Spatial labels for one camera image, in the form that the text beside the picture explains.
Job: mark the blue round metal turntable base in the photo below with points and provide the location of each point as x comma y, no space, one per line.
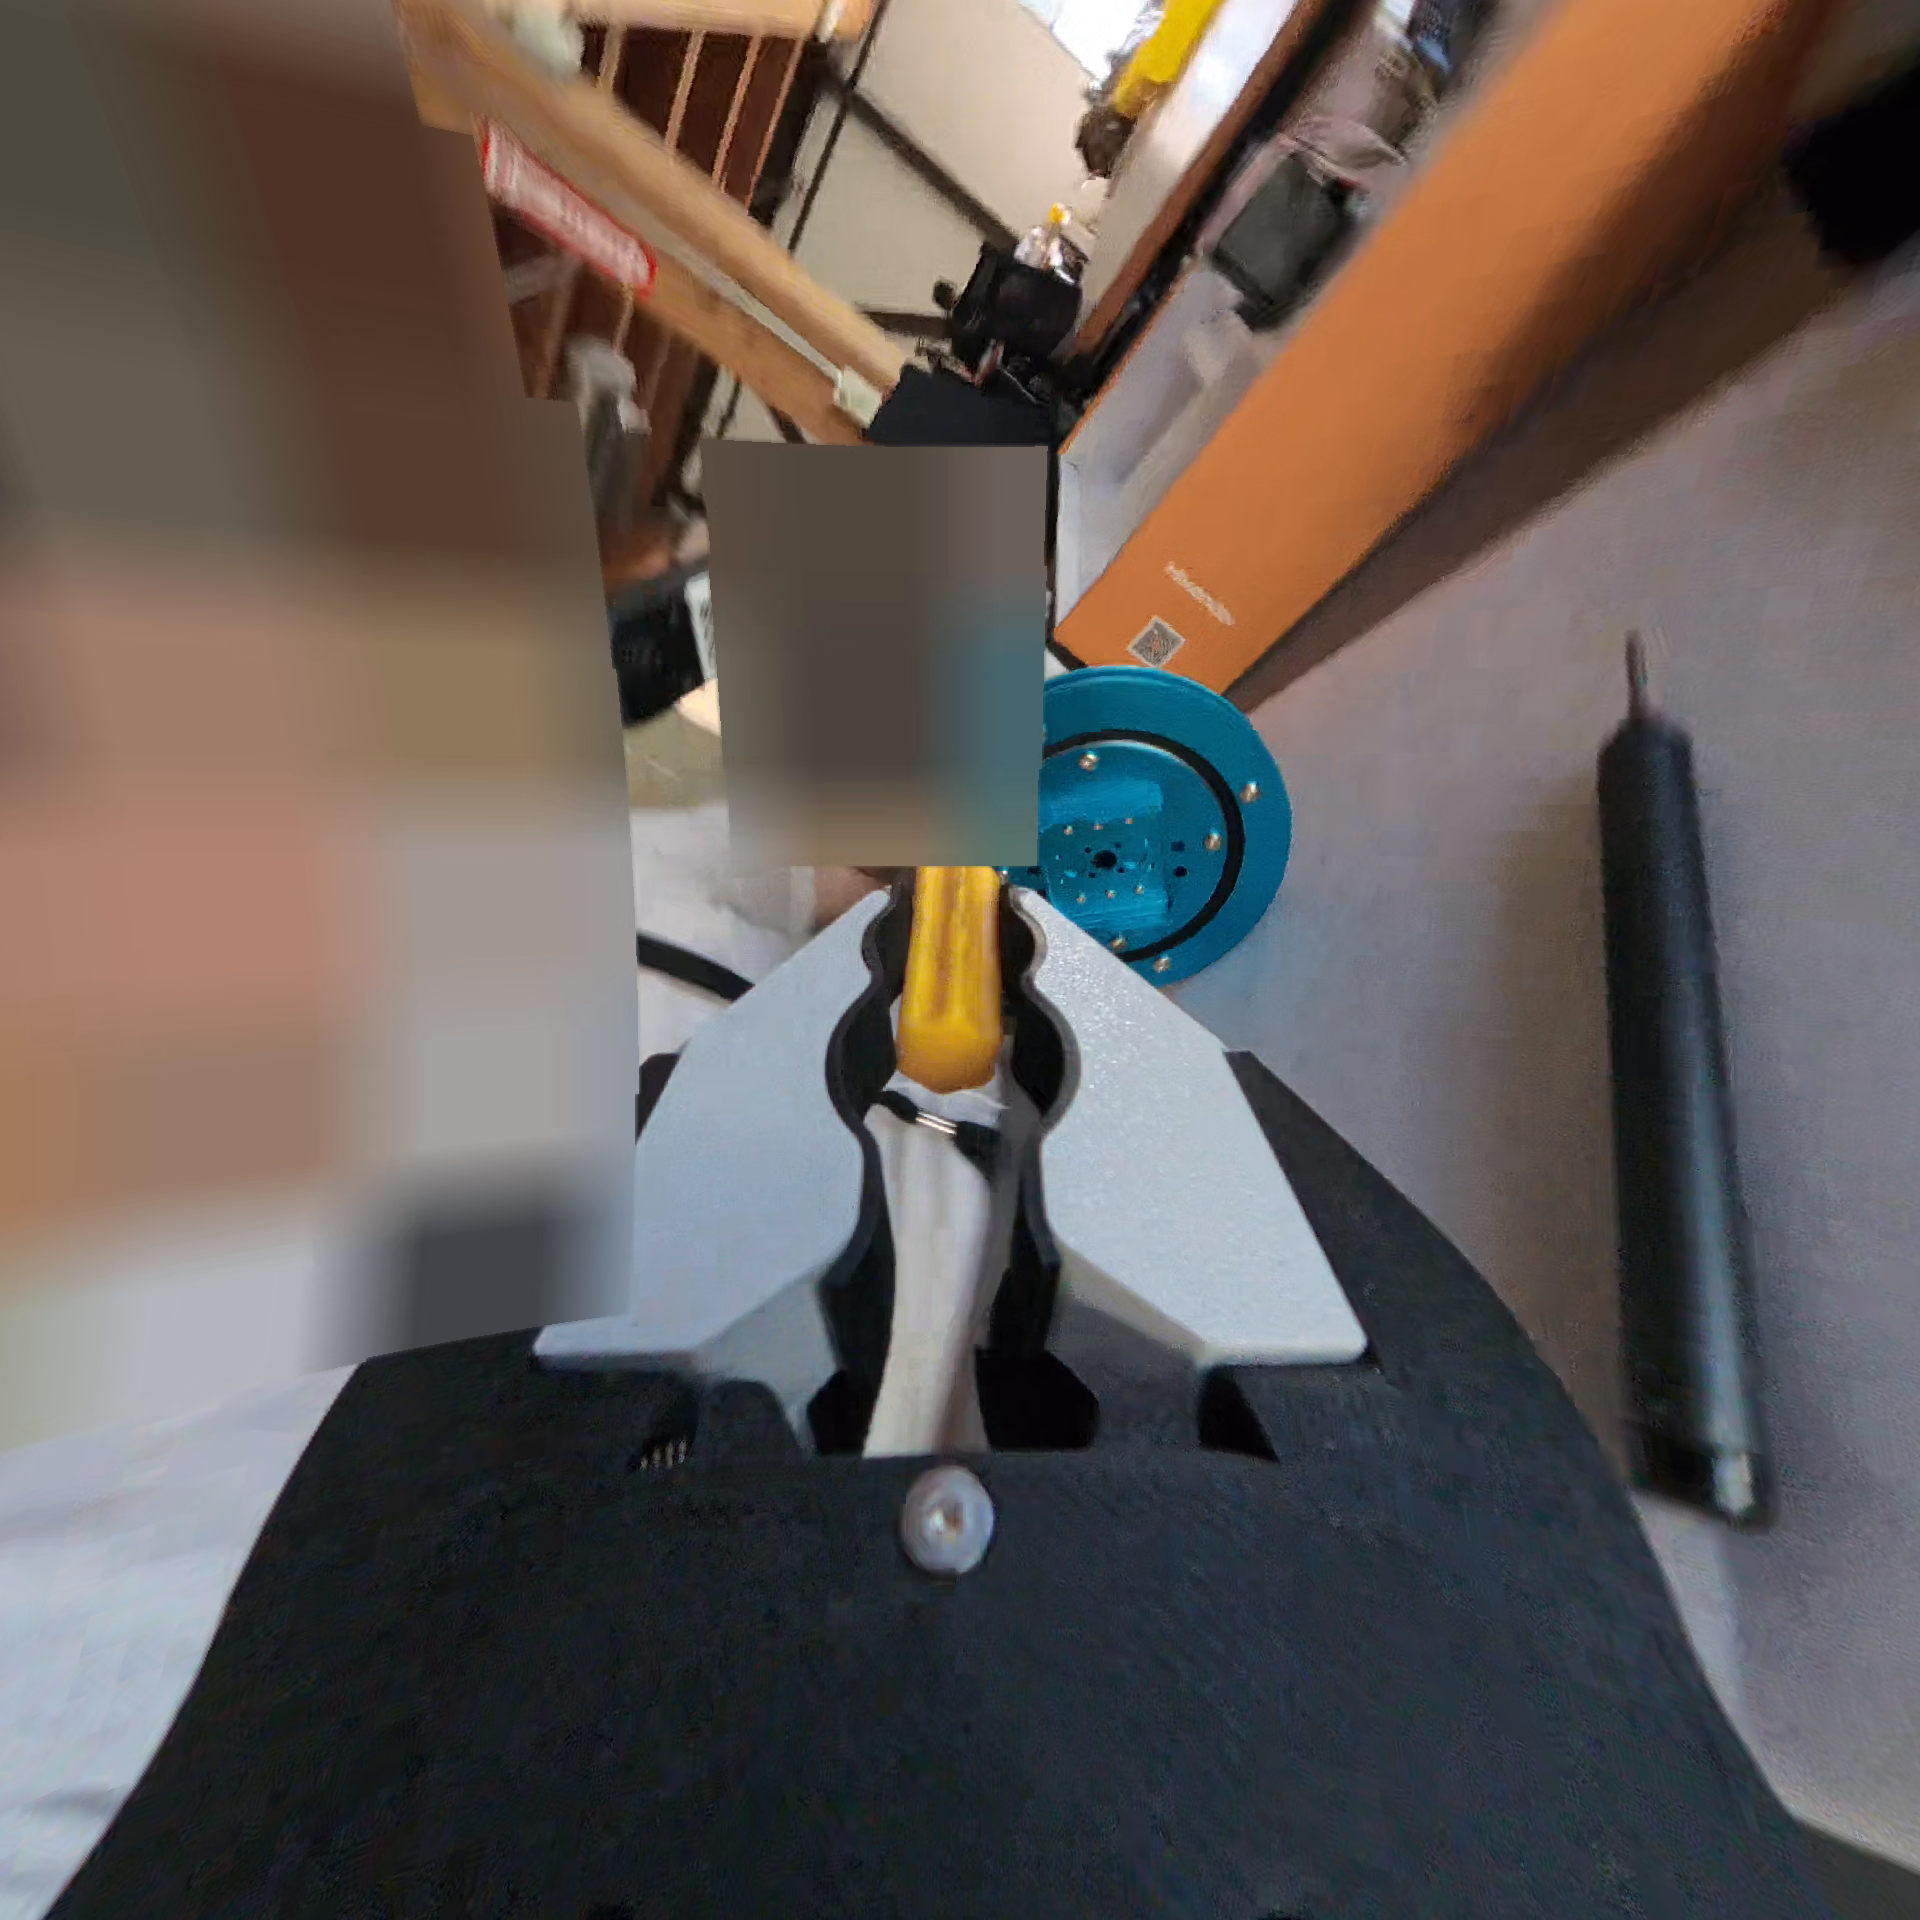
1230,720

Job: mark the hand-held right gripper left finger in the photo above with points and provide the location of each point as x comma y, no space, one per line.
735,1200

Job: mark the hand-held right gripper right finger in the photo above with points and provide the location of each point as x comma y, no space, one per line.
1187,1200

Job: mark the cardboard box with white flaps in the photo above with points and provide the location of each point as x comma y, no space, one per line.
1425,376

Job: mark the white foam sheet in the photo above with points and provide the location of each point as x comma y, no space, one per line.
1425,1126

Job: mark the black electric screwdriver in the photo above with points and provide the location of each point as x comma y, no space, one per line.
1680,1126

